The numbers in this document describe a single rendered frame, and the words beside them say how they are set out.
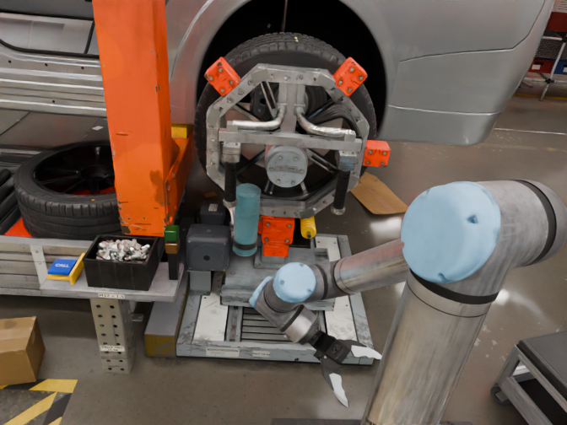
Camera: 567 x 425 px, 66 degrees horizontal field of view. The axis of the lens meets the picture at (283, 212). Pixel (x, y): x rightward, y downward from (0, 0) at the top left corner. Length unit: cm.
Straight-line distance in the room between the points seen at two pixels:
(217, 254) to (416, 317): 131
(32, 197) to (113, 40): 86
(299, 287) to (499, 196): 57
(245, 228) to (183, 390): 67
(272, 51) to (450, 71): 81
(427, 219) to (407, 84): 143
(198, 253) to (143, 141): 59
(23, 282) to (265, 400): 108
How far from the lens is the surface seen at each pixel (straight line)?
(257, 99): 198
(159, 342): 186
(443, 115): 205
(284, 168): 139
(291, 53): 150
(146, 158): 149
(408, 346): 65
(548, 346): 186
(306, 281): 103
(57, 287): 161
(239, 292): 195
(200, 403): 178
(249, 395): 180
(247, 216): 150
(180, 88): 193
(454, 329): 61
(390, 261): 88
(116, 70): 141
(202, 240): 182
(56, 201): 195
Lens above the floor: 147
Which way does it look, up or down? 32 degrees down
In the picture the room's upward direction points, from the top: 6 degrees clockwise
